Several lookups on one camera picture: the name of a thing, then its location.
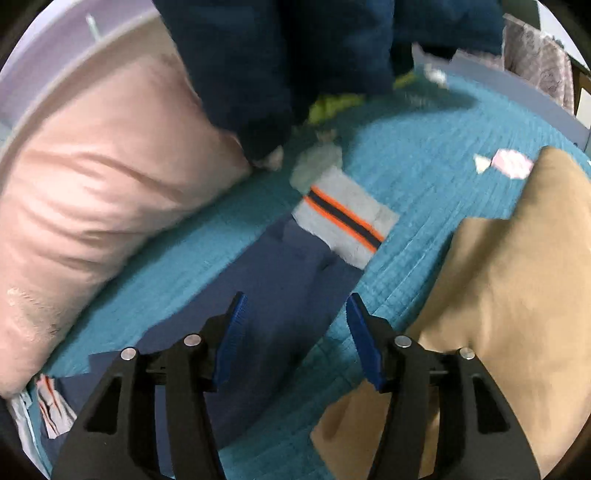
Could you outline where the white bed frame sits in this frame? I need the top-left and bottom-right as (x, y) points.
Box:
(1, 0), (156, 141)

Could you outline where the navy grey polo shirt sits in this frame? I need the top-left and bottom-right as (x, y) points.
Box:
(44, 173), (381, 447)

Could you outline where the dark navy fleece garment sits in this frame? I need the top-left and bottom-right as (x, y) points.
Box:
(155, 1), (505, 162)

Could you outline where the tan folded garment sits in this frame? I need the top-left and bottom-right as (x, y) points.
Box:
(311, 147), (590, 479)

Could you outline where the pink pillow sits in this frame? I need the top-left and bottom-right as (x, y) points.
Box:
(1, 16), (250, 398)

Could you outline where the teal quilted bedspread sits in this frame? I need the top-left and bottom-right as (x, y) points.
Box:
(43, 76), (590, 479)

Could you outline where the yellow green cloth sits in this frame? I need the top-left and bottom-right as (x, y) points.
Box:
(304, 70), (418, 126)

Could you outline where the grey patterned hanging cloth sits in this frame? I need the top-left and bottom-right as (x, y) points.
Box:
(503, 14), (575, 115)

